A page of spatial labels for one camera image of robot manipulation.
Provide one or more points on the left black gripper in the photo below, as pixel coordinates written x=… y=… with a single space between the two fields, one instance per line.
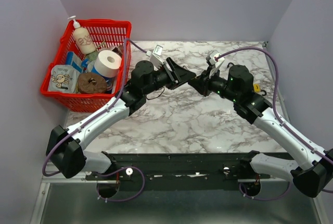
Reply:
x=182 y=74

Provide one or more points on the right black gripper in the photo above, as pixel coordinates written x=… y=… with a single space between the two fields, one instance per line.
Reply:
x=202 y=85

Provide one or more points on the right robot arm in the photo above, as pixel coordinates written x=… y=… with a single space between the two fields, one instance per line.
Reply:
x=310 y=168

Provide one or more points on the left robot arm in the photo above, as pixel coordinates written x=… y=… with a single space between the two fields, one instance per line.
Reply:
x=67 y=147

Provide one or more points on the yellow black padlock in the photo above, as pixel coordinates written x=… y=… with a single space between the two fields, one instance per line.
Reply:
x=259 y=90

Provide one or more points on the red plastic basket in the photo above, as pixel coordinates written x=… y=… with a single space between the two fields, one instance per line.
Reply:
x=112 y=33

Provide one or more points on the brown round item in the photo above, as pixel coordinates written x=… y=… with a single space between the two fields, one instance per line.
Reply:
x=91 y=83

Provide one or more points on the cream pump lotion bottle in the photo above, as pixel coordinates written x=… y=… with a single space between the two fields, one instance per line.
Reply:
x=82 y=37

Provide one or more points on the blue white package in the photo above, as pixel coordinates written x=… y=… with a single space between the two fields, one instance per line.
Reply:
x=73 y=60

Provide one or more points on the grey cartoon pouch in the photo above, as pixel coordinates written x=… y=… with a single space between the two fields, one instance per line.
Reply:
x=63 y=79

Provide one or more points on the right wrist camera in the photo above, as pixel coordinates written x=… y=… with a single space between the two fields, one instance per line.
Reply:
x=214 y=63

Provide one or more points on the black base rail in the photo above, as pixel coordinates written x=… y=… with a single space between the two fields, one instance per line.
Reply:
x=180 y=172

